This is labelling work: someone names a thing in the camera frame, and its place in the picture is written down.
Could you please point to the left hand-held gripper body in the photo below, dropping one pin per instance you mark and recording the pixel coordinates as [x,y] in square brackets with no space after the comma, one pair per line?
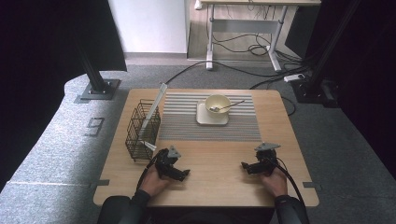
[166,161]

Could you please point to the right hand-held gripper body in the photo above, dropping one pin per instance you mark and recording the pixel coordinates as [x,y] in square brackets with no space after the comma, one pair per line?
[267,161]

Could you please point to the person's right hand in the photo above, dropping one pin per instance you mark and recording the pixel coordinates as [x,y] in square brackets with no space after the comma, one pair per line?
[277,183]

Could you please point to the person's left hand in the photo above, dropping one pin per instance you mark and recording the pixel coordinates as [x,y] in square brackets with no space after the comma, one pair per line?
[154,183]

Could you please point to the short white chopstick end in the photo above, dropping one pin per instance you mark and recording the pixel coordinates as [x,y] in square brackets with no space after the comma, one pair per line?
[150,146]

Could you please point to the grey striped placemat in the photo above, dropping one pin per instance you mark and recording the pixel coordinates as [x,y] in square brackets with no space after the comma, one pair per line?
[183,124]

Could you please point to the long white chopstick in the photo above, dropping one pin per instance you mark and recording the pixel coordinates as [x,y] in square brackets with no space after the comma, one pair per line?
[154,109]

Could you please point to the cream square plate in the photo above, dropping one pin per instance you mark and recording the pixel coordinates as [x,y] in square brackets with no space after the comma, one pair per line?
[204,119]

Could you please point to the metal spoon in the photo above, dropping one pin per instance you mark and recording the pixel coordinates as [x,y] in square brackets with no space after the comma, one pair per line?
[229,105]

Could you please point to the cream bowl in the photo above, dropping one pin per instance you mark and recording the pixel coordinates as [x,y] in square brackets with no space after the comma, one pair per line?
[218,104]

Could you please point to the person's legs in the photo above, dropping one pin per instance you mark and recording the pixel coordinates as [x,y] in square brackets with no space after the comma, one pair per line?
[110,211]

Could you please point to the grey floor tape mark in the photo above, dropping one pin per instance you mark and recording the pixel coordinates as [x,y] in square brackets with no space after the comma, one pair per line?
[93,127]

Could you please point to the white power strip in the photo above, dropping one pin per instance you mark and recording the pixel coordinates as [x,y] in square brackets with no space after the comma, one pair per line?
[294,77]

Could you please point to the black metal stand with base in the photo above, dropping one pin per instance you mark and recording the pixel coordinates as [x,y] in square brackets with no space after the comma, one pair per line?
[320,62]
[95,77]

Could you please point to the black curtain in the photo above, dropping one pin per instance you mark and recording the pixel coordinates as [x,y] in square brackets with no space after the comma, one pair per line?
[46,46]
[367,77]

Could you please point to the white desk with metal legs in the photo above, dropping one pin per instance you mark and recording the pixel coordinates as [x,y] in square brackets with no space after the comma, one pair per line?
[246,25]

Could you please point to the white plug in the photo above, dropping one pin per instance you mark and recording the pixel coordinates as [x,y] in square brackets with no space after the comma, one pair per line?
[198,4]

